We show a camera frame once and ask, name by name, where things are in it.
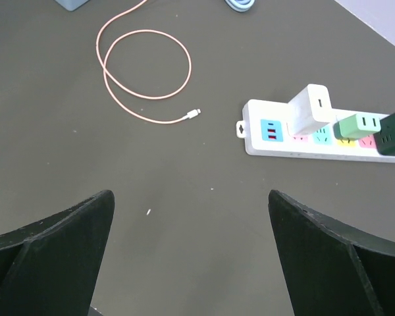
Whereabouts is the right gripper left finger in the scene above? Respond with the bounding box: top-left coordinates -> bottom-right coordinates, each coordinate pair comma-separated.
0,190 -> 115,315

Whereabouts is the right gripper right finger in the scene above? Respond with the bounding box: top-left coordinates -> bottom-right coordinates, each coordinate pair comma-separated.
268,190 -> 395,315

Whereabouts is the dark green plug adapter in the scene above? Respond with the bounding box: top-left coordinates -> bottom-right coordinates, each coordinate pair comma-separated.
374,113 -> 395,156

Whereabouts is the light green plug adapter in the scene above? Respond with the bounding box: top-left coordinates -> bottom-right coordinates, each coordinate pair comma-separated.
333,113 -> 381,140

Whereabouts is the white multicolour power strip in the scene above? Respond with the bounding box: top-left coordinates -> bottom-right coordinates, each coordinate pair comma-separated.
236,99 -> 395,163

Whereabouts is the white charger block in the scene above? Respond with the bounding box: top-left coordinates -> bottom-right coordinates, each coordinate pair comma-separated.
288,84 -> 333,136

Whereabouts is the pink usb cable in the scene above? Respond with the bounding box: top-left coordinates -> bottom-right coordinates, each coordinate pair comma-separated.
95,0 -> 202,125

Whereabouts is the light blue power strip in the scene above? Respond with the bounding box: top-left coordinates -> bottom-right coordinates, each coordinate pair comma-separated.
54,0 -> 256,13

